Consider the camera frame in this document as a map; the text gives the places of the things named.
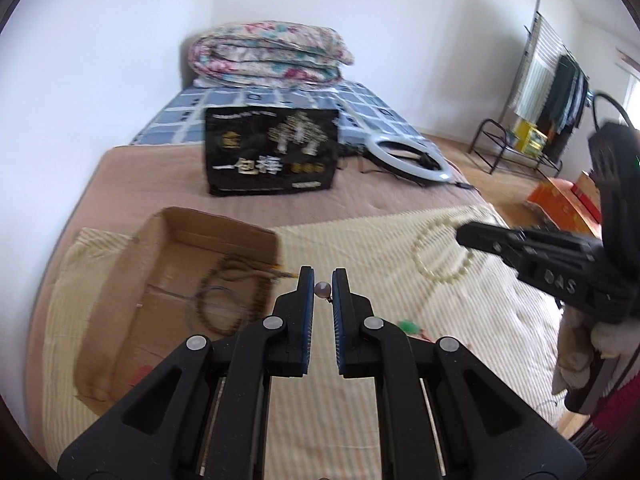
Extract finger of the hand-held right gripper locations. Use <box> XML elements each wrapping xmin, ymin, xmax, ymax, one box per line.
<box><xmin>457</xmin><ymin>222</ymin><xmax>601</xmax><ymax>266</ymax></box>

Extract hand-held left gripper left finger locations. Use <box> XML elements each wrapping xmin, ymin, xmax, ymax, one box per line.
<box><xmin>57</xmin><ymin>265</ymin><xmax>316</xmax><ymax>480</ymax></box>

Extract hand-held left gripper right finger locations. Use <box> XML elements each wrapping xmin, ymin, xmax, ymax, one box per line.
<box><xmin>331</xmin><ymin>267</ymin><xmax>586</xmax><ymax>480</ymax></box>

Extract dark brown bead necklace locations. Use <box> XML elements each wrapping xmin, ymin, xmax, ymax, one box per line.
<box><xmin>200</xmin><ymin>267</ymin><xmax>301</xmax><ymax>333</ymax></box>

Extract white bead bracelet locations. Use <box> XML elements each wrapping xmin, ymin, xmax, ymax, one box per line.
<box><xmin>411</xmin><ymin>218</ymin><xmax>477</xmax><ymax>286</ymax></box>

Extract long brown bead necklace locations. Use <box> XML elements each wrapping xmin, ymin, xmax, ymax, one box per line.
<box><xmin>185</xmin><ymin>255</ymin><xmax>273</xmax><ymax>336</ymax></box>

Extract cardboard box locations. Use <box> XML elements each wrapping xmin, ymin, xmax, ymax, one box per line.
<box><xmin>74</xmin><ymin>206</ymin><xmax>285</xmax><ymax>417</ymax></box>

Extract orange red boxes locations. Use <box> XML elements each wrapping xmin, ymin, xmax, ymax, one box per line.
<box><xmin>525</xmin><ymin>177</ymin><xmax>603</xmax><ymax>238</ymax></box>

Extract yellow striped blanket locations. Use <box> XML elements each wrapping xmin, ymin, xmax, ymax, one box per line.
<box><xmin>42</xmin><ymin>210</ymin><xmax>576</xmax><ymax>480</ymax></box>

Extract yellow crate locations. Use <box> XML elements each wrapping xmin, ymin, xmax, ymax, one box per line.
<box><xmin>512</xmin><ymin>120</ymin><xmax>548</xmax><ymax>153</ymax></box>

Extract window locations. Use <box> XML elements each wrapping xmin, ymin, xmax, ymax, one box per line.
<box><xmin>622</xmin><ymin>60</ymin><xmax>640</xmax><ymax>111</ymax></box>

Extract dark hanging clothes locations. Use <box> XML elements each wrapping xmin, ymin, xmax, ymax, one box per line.
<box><xmin>537</xmin><ymin>55</ymin><xmax>591</xmax><ymax>136</ymax></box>

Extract black printed gift box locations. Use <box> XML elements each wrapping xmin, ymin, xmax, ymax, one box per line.
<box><xmin>204</xmin><ymin>106</ymin><xmax>341</xmax><ymax>197</ymax></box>

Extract striped towel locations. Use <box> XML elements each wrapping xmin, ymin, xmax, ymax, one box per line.
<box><xmin>515</xmin><ymin>15</ymin><xmax>561</xmax><ymax>121</ymax></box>

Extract black clothes rack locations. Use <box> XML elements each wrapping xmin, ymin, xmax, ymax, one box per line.
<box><xmin>467</xmin><ymin>0</ymin><xmax>593</xmax><ymax>176</ymax></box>

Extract brown blanket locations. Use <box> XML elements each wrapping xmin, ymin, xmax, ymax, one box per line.
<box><xmin>30</xmin><ymin>132</ymin><xmax>501</xmax><ymax>311</ymax></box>

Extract person's red clothing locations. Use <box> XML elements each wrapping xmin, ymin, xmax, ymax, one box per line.
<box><xmin>575</xmin><ymin>400</ymin><xmax>640</xmax><ymax>463</ymax></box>

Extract grey checked bedsheet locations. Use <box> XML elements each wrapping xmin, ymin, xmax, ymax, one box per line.
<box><xmin>131</xmin><ymin>80</ymin><xmax>426</xmax><ymax>148</ymax></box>

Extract folded floral quilt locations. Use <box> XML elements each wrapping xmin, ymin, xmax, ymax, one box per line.
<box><xmin>187</xmin><ymin>20</ymin><xmax>356</xmax><ymax>92</ymax></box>

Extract green pendant red cord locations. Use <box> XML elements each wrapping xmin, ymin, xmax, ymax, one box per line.
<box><xmin>397</xmin><ymin>317</ymin><xmax>436</xmax><ymax>343</ymax></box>

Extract black looped cable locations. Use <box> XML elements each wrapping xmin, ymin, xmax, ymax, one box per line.
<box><xmin>591</xmin><ymin>91</ymin><xmax>632</xmax><ymax>133</ymax></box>

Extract white ring light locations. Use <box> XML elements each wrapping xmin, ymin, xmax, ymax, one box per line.
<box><xmin>340</xmin><ymin>132</ymin><xmax>458</xmax><ymax>188</ymax></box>

